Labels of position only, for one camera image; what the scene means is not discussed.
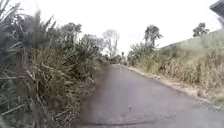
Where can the bare tree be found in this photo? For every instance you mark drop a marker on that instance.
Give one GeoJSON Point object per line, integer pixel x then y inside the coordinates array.
{"type": "Point", "coordinates": [111, 41]}

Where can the grey asphalt path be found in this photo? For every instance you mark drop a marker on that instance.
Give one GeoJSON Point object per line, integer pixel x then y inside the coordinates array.
{"type": "Point", "coordinates": [133, 96]}

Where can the row of bushes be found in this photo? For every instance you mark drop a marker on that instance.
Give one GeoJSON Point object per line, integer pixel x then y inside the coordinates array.
{"type": "Point", "coordinates": [43, 66]}

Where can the tall dry grass and bushes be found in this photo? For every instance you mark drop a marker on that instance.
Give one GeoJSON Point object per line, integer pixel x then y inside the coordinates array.
{"type": "Point", "coordinates": [186, 66]}

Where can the dry grass verge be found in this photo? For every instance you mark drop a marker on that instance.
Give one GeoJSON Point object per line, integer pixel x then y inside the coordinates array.
{"type": "Point", "coordinates": [186, 90]}

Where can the grassy slope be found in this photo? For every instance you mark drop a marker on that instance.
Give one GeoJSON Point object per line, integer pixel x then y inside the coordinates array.
{"type": "Point", "coordinates": [200, 43]}

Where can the small dark leafy tree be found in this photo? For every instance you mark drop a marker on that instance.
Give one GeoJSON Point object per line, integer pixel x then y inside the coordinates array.
{"type": "Point", "coordinates": [200, 30]}

